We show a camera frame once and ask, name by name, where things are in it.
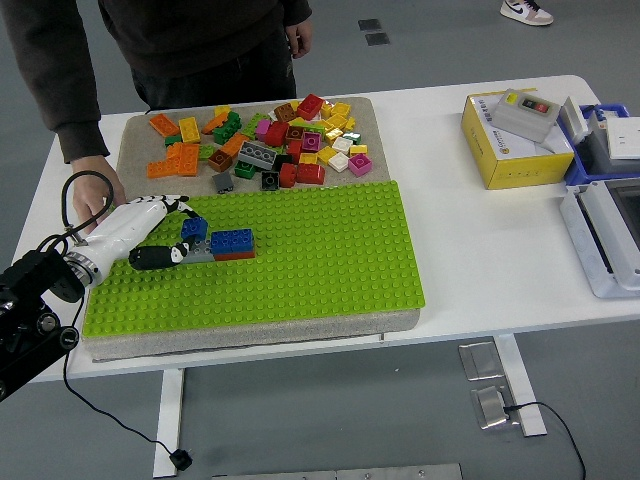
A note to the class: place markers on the person's right hand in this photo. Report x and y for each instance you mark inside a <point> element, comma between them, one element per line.
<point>92,190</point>

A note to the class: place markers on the person's left hand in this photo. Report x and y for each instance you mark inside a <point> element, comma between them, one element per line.
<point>299,37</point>

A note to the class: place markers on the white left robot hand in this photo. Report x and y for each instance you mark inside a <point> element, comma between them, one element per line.
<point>125,225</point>

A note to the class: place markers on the small blue toy brick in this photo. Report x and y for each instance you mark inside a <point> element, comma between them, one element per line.
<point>194,227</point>

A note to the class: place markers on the person's left forearm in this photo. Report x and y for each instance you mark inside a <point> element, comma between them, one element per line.
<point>299,10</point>

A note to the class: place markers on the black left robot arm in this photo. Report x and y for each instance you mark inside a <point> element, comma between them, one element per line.
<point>30,280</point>

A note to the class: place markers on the person's right forearm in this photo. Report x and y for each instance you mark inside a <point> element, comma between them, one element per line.
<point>75,120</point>

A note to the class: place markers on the flat orange toy brick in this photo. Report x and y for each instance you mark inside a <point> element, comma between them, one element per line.
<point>162,169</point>

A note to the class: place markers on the red toy brick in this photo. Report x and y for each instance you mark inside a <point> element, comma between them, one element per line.
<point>294,150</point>
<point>310,173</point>
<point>310,106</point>
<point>276,133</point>
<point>287,176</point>

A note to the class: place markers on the light grey toy brick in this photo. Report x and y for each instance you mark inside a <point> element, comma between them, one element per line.
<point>201,252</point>

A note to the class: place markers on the dark brown toy brick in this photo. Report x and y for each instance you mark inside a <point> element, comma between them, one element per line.
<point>295,133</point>

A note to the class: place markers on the bright pink toy brick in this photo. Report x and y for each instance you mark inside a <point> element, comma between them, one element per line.
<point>262,130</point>

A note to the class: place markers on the golden yellow toy brick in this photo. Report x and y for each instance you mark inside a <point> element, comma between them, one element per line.
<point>334,135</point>

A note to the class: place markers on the magenta toy brick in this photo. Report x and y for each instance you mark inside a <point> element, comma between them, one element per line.
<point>311,141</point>
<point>360,164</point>

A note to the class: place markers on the small yellow toy brick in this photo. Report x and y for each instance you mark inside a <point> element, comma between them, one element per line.
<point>358,149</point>
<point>222,110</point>

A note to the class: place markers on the dark grey toy brick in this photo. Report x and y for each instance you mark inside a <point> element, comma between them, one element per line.
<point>223,182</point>

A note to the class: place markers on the large blue toy brick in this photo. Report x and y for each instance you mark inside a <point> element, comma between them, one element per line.
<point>232,241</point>

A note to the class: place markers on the small lime green toy brick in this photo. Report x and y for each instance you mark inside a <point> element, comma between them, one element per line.
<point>206,151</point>

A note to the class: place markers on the shiny green toy brick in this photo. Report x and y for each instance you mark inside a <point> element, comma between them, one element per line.
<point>352,137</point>

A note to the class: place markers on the flat red-brown toy brick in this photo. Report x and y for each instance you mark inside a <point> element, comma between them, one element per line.
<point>235,255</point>

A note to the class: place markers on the white toy brick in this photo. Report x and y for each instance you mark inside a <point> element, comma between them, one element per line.
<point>338,161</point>
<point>342,144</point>

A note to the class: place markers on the dark green toy brick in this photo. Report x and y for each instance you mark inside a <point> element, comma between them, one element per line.
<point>227,130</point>

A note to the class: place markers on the black toy brick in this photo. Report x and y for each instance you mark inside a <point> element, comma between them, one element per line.
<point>282,161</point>
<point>270,180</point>

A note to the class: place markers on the long grey toy brick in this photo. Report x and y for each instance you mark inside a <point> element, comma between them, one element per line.
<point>256,155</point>

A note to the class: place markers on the green studded baseplate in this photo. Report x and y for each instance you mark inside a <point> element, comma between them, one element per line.
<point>300,260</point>

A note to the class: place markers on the dark floor outlet cover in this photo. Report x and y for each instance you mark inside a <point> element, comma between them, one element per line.
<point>376,39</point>
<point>369,25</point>

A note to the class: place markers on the grey-brown foam mat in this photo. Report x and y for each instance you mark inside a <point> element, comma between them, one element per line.
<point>250,336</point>

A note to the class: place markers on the white table leg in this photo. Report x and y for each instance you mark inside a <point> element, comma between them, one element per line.
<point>170,420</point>
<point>517,385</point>

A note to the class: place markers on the yellow cardboard box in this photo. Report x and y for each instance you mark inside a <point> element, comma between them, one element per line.
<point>515,167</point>

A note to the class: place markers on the small white plastic box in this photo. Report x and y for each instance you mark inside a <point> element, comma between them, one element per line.
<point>574,120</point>

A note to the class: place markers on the grey electrical module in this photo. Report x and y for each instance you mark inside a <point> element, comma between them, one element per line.
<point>597,127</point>

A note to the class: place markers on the blue plastic bin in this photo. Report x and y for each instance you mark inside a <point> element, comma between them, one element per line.
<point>580,172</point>

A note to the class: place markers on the metal floor strip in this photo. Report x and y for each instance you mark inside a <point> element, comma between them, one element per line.
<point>340,472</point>

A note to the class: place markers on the metal floor plate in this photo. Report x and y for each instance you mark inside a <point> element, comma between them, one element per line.
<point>480,361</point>
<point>492,407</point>

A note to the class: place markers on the grey push-button switch box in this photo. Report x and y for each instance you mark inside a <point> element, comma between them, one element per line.
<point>525,115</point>

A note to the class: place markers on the white wall socket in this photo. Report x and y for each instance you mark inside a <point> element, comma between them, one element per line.
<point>622,140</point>

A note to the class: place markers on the large white enclosure box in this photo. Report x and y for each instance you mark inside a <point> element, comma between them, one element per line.
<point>590,240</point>

